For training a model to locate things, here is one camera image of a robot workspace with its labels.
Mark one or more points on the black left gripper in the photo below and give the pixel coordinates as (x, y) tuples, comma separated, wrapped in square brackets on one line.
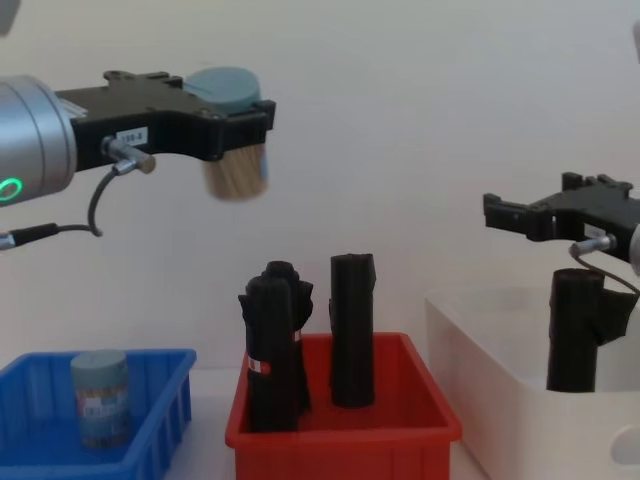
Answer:
[(150, 120)]

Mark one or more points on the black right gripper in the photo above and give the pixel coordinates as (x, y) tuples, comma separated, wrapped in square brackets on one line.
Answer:
[(600, 210)]

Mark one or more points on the grey roll with paper band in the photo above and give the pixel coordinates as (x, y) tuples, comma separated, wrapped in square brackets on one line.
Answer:
[(225, 90), (100, 400)]

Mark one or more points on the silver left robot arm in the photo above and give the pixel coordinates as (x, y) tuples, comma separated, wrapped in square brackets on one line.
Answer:
[(30, 140)]

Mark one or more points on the black roll with loose flap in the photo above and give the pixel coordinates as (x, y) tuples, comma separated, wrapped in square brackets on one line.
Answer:
[(572, 330)]

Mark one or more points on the white plastic bin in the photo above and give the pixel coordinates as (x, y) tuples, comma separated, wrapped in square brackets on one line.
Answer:
[(500, 380)]

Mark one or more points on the black roll with red-white band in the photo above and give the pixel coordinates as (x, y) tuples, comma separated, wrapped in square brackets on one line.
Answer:
[(270, 350), (302, 310)]

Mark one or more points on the tall black roll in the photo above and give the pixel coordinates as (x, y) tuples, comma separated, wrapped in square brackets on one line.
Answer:
[(352, 330)]

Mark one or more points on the red plastic bin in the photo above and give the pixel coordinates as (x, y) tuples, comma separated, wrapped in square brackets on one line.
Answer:
[(340, 450)]

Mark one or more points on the blue plastic bin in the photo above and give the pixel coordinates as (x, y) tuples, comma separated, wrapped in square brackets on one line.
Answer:
[(160, 400)]

